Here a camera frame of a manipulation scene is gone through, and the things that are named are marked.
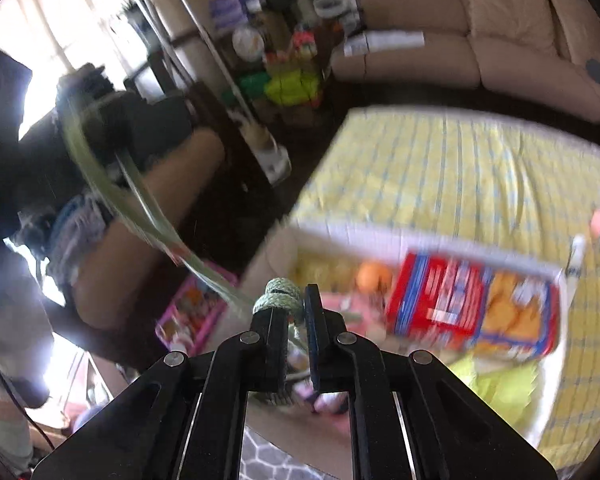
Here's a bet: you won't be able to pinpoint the red and blue cookie box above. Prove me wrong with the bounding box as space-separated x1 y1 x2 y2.
384 252 563 361

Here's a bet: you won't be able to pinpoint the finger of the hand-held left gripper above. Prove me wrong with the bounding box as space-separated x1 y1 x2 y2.
56 62 108 111

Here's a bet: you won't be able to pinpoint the neon green bag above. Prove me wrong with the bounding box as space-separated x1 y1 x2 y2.
265 71 322 107

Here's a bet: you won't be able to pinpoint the denim shorts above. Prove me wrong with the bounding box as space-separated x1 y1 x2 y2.
45 192 116 286

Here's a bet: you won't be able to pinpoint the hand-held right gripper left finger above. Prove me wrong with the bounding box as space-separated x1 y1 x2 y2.
32 307 291 480

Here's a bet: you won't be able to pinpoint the beige sofa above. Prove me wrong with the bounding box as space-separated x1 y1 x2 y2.
330 0 600 126

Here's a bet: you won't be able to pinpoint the pink toy box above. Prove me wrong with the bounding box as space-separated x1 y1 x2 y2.
155 262 238 358

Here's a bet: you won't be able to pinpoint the cluttered toy shelf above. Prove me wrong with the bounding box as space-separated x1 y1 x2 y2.
160 0 258 123

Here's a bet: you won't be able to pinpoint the green braided rope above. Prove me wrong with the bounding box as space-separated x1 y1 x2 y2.
57 82 311 406

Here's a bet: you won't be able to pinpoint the person's leg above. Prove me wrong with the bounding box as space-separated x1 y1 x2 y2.
72 127 226 361

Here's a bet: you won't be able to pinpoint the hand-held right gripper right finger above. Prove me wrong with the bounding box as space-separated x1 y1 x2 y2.
305 285 556 480

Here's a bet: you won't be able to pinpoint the purple bag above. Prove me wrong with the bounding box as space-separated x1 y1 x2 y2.
210 0 261 31

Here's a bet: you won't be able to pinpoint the white ring container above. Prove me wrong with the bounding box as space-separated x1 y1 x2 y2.
314 0 348 18

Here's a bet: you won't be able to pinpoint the pink cloth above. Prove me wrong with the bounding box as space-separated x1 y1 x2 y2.
290 295 388 413

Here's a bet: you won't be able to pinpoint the orange fruit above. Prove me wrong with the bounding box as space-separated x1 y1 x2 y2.
355 261 393 295

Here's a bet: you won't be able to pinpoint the white shoe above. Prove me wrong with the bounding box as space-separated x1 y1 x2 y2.
252 130 292 186

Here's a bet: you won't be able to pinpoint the white cardboard box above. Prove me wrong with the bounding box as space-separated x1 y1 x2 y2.
240 220 568 480

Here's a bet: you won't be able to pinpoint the small white bottle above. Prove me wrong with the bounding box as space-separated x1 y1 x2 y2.
564 234 588 281

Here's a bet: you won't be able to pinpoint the yellow checked tablecloth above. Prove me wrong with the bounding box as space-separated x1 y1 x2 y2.
287 107 600 468

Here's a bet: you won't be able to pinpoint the white round fan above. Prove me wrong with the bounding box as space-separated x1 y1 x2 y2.
232 26 267 63

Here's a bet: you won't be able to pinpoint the white paper sheet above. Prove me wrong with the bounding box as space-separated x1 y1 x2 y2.
344 30 426 57

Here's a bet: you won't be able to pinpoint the grey patterned desktop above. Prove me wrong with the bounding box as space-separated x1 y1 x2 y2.
242 425 301 480

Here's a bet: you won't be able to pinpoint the gold card box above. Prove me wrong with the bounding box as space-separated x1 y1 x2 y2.
292 255 356 291

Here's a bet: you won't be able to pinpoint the person's torso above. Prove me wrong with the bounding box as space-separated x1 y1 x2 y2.
0 350 48 466

